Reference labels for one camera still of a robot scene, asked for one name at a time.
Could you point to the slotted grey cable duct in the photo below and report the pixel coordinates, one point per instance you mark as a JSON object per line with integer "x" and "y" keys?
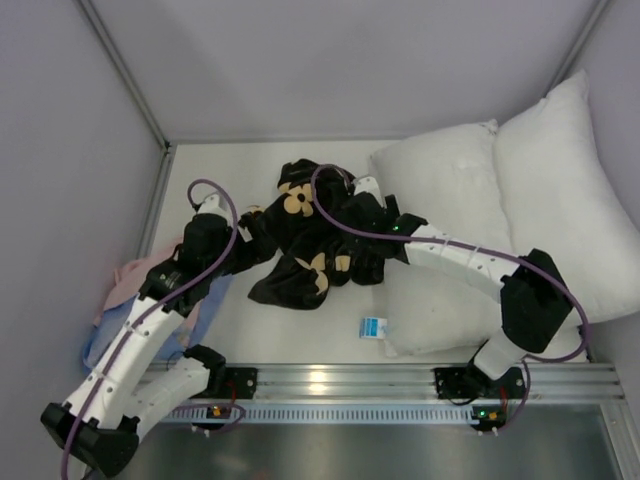
{"x": 347, "y": 414}

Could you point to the pink cloth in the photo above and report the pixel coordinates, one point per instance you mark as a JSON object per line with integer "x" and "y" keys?
{"x": 129, "y": 278}

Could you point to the right aluminium frame post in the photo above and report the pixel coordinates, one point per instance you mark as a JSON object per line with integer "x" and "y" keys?
{"x": 580, "y": 42}

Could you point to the large white pillow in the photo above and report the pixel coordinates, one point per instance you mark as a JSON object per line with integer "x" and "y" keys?
{"x": 557, "y": 199}

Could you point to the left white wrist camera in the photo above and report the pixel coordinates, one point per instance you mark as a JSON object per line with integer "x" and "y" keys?
{"x": 215, "y": 204}

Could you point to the aluminium frame post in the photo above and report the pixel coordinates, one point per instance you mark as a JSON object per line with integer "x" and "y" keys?
{"x": 580, "y": 42}
{"x": 91, "y": 15}

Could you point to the black floral pillowcase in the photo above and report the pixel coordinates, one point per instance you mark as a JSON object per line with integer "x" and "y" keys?
{"x": 315, "y": 255}

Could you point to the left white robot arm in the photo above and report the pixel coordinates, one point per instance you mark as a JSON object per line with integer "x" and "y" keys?
{"x": 103, "y": 422}

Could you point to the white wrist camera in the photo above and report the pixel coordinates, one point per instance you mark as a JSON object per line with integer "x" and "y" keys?
{"x": 215, "y": 204}
{"x": 367, "y": 184}

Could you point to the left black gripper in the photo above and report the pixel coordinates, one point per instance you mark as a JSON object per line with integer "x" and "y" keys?
{"x": 255, "y": 232}

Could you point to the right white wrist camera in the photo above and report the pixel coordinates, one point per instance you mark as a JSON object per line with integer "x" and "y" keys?
{"x": 367, "y": 184}

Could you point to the left aluminium frame post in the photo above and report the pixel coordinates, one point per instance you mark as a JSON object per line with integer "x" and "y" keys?
{"x": 91, "y": 15}

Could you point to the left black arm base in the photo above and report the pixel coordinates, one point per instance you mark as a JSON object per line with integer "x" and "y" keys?
{"x": 231, "y": 383}

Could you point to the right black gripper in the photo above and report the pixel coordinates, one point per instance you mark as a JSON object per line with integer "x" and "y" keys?
{"x": 351, "y": 220}

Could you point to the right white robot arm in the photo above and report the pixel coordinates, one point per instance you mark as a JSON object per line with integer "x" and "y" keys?
{"x": 531, "y": 293}

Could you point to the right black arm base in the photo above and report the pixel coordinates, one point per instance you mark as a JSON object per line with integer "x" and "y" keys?
{"x": 464, "y": 384}

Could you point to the aluminium mounting rail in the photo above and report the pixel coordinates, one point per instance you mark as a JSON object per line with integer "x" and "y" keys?
{"x": 572, "y": 383}

